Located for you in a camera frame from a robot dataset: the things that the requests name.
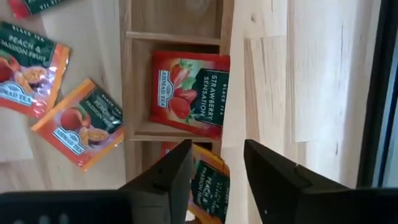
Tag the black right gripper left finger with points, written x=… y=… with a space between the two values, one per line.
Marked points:
x=164 y=193

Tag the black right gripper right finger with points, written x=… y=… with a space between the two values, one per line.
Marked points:
x=280 y=193

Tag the orange peach tea bag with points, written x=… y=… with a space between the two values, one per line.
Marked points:
x=77 y=130
x=211 y=189
x=31 y=71

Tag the red strawberry tea bag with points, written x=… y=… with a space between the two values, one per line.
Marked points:
x=186 y=93
x=21 y=7

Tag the wooden three-compartment box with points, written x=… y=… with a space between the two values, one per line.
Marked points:
x=174 y=39

